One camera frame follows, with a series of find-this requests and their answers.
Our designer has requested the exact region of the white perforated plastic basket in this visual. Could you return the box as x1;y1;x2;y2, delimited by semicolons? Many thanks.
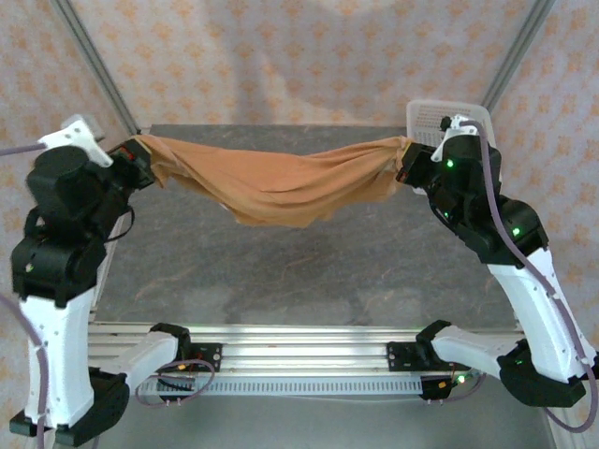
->
405;99;498;158

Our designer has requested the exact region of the tan orange t-shirt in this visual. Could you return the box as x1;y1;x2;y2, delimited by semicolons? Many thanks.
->
133;133;416;229

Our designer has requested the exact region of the patterned white orange curtain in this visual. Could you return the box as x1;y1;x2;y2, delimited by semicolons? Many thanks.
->
0;0;599;449

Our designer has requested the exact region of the aluminium mounting beam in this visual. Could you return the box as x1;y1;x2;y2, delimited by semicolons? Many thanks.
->
86;322;528;376

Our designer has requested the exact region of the small black electronics board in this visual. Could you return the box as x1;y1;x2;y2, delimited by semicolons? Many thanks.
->
156;375;197;407
419;376;464;404

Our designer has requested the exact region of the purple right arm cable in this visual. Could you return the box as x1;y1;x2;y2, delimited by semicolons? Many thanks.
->
444;119;599;432

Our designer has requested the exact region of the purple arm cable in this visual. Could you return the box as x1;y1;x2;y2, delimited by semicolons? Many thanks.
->
0;142;216;449
444;119;599;432

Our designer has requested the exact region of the aluminium frame post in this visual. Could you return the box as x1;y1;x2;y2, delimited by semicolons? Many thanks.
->
49;0;142;138
480;0;559;112

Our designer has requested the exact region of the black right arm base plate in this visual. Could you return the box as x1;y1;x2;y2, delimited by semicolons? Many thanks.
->
387;340;434;374

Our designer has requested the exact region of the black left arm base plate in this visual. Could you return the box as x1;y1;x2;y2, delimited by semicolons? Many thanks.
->
180;342;224;374

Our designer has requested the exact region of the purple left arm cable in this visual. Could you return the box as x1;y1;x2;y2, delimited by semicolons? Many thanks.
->
0;142;216;449

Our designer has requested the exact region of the slotted white cable duct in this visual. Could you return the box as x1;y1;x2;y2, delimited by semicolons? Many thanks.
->
135;376;426;398

